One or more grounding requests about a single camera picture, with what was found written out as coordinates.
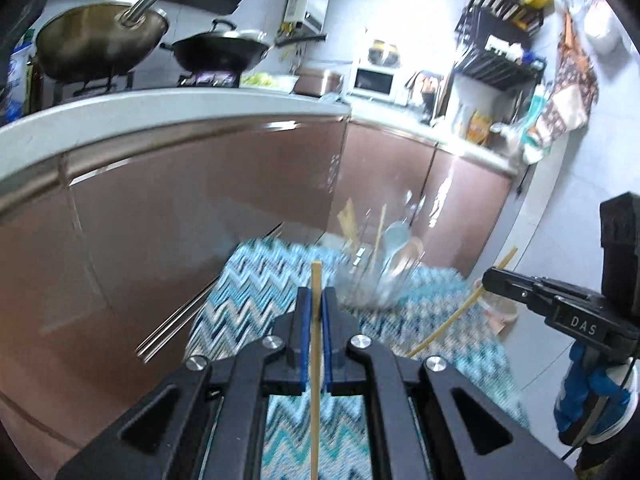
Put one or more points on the black wok with lid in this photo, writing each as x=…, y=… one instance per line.
x=225, y=48

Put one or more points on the brown patterned apron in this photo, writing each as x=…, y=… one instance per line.
x=575, y=89

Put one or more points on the bronze wok with handle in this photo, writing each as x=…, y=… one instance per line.
x=99, y=40

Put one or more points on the wire utensil caddy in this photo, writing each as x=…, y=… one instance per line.
x=358, y=282

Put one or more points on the lower brown cabinets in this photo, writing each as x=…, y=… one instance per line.
x=104, y=247

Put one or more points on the plastic bag on wall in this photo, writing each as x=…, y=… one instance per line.
x=600, y=27

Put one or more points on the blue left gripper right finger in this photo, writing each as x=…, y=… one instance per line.
x=335, y=336

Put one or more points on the blue label bottle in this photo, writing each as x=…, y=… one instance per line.
x=17, y=78

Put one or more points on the white microwave oven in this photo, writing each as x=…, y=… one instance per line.
x=376, y=82

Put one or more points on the white water heater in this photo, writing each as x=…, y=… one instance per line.
x=306, y=14

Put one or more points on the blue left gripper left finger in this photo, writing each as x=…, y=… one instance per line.
x=297, y=353

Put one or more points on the plate of green vegetables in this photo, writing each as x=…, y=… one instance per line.
x=257, y=80

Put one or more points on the white bowl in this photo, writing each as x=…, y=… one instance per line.
x=283, y=83

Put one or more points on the black wall rack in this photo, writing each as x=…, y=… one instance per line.
x=495, y=43

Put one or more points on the brown rice cooker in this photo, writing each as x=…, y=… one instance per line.
x=317, y=82

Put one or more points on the gas stove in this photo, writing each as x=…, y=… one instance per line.
x=54, y=92

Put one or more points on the light blue ceramic spoon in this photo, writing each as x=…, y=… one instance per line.
x=395, y=239

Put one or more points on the wooden chopstick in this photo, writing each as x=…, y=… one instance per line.
x=443, y=328
x=347, y=220
x=315, y=368

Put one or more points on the blue gloved right hand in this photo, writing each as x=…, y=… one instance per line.
x=596, y=402

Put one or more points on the steel pot on microwave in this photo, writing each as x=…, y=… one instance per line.
x=381, y=53

